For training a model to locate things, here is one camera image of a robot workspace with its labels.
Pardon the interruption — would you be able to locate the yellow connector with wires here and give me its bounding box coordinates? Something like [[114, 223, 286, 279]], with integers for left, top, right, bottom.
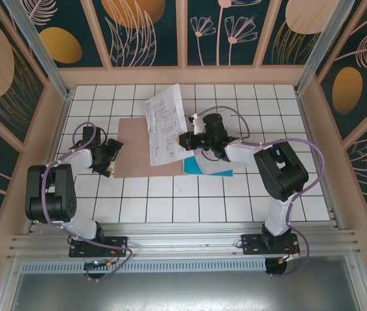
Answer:
[[277, 251, 301, 264]]

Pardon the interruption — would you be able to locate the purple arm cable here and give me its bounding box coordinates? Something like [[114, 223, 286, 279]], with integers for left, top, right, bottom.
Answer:
[[39, 122, 135, 282], [191, 105, 327, 279]]

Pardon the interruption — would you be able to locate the slotted grey cable duct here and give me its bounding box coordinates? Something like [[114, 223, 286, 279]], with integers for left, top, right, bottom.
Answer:
[[20, 258, 268, 273]]

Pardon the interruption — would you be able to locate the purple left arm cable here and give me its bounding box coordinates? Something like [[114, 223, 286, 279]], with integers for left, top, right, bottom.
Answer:
[[39, 122, 135, 282]]

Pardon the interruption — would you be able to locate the aluminium frame post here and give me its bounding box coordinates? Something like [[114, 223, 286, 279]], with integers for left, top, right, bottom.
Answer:
[[1, 0, 74, 100], [294, 0, 365, 95]]

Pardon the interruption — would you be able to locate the brown cardboard folder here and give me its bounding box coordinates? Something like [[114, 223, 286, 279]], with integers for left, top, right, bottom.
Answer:
[[113, 117, 191, 179]]

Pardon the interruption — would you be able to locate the paper sheet with bold drawings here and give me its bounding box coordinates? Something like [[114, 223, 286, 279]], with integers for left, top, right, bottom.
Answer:
[[144, 83, 187, 167]]

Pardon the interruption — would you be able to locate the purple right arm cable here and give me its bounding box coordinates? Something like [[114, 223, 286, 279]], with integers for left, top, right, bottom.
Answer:
[[191, 105, 327, 279]]

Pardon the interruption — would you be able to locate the small circuit board green light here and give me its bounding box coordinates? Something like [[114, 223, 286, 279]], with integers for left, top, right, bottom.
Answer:
[[84, 259, 119, 271]]

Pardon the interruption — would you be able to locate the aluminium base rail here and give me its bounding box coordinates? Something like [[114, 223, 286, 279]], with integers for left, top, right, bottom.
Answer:
[[6, 222, 361, 260]]

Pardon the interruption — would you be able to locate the grey metal sheet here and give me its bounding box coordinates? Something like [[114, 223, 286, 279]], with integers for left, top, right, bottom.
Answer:
[[0, 255, 367, 311]]

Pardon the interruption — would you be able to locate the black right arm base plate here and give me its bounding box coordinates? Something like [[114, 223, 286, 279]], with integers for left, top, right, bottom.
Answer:
[[240, 233, 301, 257]]

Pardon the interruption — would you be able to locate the blue sheet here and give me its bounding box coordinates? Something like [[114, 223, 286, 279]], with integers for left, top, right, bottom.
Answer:
[[182, 155, 235, 179]]

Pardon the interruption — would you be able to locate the aluminium side rail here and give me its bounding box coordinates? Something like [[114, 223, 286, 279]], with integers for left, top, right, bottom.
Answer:
[[327, 207, 345, 231]]

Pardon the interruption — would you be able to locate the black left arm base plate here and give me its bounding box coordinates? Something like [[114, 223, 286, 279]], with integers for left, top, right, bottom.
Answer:
[[69, 235, 129, 259]]

